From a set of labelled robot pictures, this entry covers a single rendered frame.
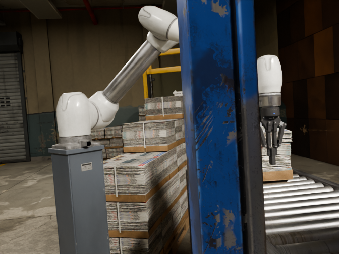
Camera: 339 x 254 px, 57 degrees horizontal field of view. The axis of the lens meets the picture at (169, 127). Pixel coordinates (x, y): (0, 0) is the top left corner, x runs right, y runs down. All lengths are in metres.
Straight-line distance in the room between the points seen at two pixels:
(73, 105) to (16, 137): 7.99
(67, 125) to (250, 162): 1.26
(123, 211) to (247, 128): 1.70
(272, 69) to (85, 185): 1.00
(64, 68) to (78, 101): 7.71
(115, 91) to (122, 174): 0.55
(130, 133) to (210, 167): 2.17
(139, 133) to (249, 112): 2.15
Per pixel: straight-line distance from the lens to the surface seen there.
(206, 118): 0.36
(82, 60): 9.20
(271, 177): 1.47
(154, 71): 3.65
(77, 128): 1.55
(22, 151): 9.50
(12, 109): 9.52
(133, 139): 2.51
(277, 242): 0.90
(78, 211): 1.58
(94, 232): 1.65
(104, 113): 1.69
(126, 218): 2.04
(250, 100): 0.37
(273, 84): 1.30
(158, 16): 1.44
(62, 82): 9.23
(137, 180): 1.93
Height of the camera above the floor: 1.15
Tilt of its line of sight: 3 degrees down
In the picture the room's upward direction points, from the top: 4 degrees counter-clockwise
